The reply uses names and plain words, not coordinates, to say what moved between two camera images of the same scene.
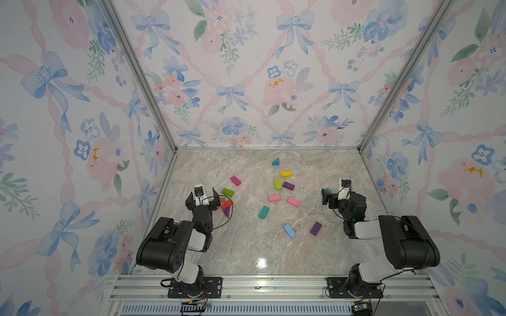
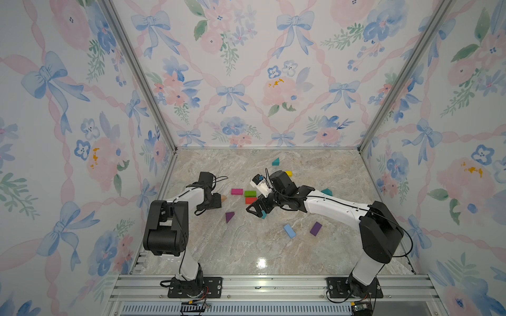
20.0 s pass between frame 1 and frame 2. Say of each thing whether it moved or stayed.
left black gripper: moved
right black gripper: moved
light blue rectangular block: stayed
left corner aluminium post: stayed
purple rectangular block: stayed
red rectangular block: moved
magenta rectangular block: moved
